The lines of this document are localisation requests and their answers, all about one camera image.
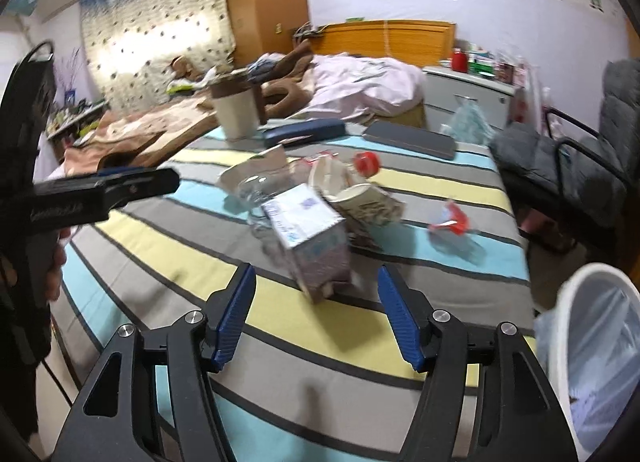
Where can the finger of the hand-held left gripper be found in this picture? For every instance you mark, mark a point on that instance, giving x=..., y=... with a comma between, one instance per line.
x=130, y=173
x=150, y=187

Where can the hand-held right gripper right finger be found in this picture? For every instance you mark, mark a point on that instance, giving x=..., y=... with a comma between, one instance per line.
x=402, y=327

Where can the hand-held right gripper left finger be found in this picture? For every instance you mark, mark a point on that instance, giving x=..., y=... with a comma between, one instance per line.
x=230, y=327

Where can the clear plastic bottle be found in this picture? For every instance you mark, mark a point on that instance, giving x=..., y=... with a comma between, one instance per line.
x=252, y=202

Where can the red white snack wrapper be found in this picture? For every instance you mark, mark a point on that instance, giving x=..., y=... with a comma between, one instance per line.
x=450, y=222

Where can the grey milk carton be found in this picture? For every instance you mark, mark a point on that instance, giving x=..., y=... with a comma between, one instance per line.
x=310, y=242

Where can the printed paper cup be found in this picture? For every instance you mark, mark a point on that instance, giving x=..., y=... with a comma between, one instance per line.
x=367, y=207

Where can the white trash bin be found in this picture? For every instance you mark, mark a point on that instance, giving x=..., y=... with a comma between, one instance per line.
x=570, y=292

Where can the translucent bin liner bag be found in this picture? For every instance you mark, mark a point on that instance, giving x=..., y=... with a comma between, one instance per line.
x=610, y=367

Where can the person's left hand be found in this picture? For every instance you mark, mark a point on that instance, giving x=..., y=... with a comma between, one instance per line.
x=56, y=267

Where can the brown blanket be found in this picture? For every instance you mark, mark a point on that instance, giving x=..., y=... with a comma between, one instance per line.
x=150, y=131

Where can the white thermos cup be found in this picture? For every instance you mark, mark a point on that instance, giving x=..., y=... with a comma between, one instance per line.
x=237, y=111

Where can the brown plush toy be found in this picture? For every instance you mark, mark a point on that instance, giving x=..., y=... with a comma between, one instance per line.
x=180, y=66

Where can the dotted curtain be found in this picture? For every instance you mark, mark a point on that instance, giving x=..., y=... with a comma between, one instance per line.
x=150, y=41

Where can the blue checked garment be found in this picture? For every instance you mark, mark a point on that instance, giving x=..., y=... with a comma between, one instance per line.
x=262, y=69

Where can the blue glasses case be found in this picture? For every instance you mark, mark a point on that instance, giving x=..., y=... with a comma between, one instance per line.
x=305, y=131

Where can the dark tablet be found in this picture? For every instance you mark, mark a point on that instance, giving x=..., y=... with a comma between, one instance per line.
x=410, y=139

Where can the black office chair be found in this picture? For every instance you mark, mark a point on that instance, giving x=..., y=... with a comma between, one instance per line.
x=550, y=202

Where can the green plastic bag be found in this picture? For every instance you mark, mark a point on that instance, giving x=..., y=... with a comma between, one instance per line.
x=470, y=121

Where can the narrow wooden wardrobe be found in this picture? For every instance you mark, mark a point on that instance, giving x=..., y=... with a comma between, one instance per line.
x=265, y=1

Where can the white power strip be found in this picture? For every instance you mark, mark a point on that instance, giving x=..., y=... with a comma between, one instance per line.
x=307, y=31

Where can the pink duvet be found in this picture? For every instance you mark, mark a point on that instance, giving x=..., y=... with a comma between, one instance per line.
x=360, y=81

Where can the white bedside cabinet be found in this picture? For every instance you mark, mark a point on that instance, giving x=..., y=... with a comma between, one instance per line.
x=475, y=91

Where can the red jar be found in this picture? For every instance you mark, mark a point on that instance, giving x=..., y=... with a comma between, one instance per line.
x=459, y=61

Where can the dark patterned jar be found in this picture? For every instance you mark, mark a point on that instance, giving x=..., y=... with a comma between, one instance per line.
x=505, y=71

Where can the green white box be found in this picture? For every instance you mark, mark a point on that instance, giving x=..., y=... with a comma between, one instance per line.
x=480, y=61

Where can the wooden headboard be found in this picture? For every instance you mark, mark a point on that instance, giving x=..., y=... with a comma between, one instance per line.
x=400, y=39

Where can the grey chair cushion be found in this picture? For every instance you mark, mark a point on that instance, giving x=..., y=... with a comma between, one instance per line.
x=620, y=106

